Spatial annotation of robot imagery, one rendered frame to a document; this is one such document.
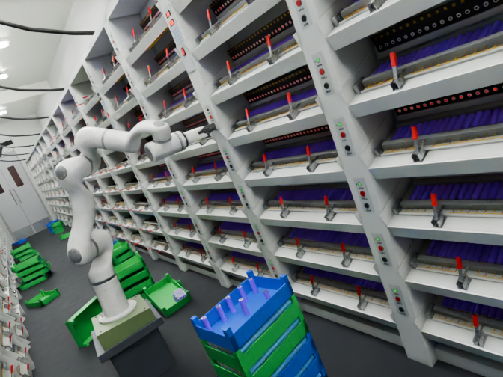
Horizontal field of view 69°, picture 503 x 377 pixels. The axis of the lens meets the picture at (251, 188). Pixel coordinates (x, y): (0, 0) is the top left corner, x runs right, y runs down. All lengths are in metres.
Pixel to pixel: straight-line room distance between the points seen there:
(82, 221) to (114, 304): 0.43
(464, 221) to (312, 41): 0.65
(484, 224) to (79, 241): 1.57
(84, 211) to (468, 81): 1.55
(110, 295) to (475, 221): 1.56
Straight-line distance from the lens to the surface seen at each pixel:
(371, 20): 1.04
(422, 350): 1.52
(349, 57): 1.19
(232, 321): 1.35
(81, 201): 1.83
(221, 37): 1.50
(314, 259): 1.61
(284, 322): 1.33
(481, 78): 0.96
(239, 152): 1.70
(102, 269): 1.93
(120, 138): 1.64
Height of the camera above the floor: 1.06
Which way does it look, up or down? 12 degrees down
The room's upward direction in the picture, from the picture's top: 22 degrees counter-clockwise
